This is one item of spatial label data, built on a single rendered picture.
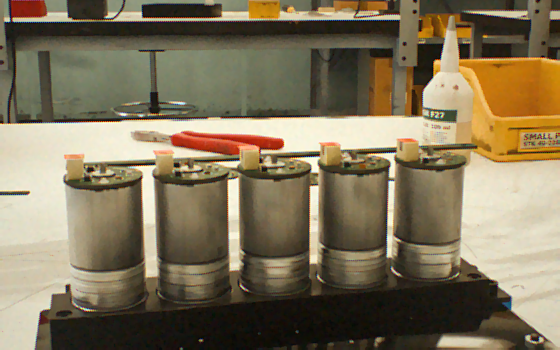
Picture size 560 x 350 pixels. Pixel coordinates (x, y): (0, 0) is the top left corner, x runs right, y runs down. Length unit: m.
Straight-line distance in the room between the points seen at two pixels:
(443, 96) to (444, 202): 0.26
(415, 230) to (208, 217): 0.07
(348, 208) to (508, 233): 0.16
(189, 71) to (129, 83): 0.35
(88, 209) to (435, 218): 0.12
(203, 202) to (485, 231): 0.20
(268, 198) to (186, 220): 0.03
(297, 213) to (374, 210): 0.03
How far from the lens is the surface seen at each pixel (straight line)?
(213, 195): 0.25
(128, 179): 0.25
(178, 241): 0.26
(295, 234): 0.26
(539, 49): 2.79
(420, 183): 0.27
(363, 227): 0.27
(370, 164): 0.27
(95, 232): 0.25
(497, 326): 0.28
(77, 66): 4.73
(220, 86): 4.69
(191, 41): 2.60
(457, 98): 0.53
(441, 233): 0.28
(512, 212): 0.45
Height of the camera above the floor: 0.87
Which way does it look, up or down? 13 degrees down
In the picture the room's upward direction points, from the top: straight up
